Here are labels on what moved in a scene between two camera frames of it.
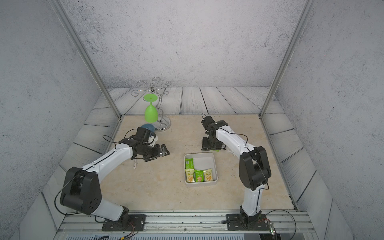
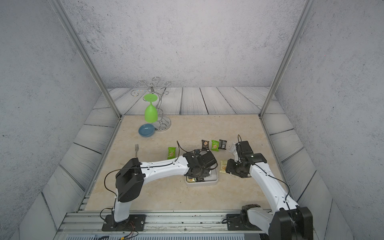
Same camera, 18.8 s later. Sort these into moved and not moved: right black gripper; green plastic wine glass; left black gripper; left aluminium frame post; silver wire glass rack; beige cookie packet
Moved: beige cookie packet; right black gripper; left black gripper
Not moved: green plastic wine glass; silver wire glass rack; left aluminium frame post
